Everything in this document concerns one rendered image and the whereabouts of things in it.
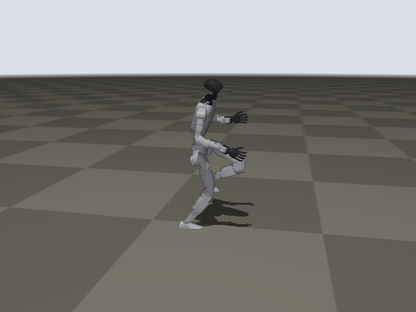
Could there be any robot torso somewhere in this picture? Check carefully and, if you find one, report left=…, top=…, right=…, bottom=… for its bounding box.
left=190, top=97, right=216, bottom=155

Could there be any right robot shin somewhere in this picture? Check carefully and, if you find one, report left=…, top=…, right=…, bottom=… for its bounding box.
left=185, top=191, right=215, bottom=224

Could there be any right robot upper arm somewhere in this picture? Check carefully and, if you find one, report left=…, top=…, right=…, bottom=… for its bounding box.
left=194, top=107, right=207, bottom=144

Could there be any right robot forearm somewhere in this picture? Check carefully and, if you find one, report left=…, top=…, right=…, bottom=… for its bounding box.
left=196, top=136, right=227, bottom=153

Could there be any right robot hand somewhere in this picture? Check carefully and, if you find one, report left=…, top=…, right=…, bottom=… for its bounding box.
left=223, top=145, right=246, bottom=162

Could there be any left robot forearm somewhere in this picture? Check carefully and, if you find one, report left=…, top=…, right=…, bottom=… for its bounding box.
left=212, top=115, right=230, bottom=124

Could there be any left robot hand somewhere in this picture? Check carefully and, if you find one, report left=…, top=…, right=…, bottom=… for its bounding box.
left=225, top=111, right=248, bottom=124

